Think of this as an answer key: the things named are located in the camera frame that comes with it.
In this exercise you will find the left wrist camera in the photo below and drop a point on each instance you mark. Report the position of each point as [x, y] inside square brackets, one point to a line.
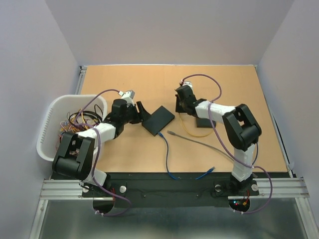
[128, 96]

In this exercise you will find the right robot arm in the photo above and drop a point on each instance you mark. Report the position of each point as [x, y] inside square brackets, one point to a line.
[241, 127]

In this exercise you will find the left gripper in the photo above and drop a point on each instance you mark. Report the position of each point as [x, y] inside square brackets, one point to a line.
[143, 113]

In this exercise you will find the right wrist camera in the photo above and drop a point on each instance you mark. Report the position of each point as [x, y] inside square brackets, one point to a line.
[185, 84]

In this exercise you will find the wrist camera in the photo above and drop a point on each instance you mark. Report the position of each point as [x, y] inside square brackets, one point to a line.
[128, 96]
[185, 84]

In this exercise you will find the aluminium frame rail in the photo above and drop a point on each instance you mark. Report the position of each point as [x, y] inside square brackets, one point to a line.
[69, 215]

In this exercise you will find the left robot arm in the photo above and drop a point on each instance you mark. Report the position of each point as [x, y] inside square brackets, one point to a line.
[78, 153]

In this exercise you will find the black network switch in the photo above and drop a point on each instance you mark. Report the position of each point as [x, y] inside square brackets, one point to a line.
[158, 120]
[203, 123]

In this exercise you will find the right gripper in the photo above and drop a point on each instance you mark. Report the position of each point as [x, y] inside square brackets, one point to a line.
[178, 108]

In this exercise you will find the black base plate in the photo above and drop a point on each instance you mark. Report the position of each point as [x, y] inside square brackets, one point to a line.
[159, 190]

